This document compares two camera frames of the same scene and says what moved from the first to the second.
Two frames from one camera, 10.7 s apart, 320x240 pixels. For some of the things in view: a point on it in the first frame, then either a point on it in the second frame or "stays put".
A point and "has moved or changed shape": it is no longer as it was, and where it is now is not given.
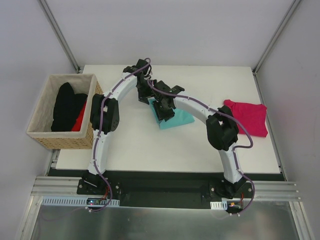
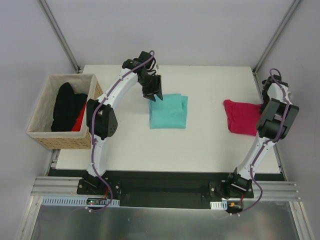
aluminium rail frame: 284,190 stays put
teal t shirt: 182,116 has moved or changed shape
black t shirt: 68,105 stays put
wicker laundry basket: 40,122 stays put
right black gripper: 163,113 -> 264,107
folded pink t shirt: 252,115 stays put
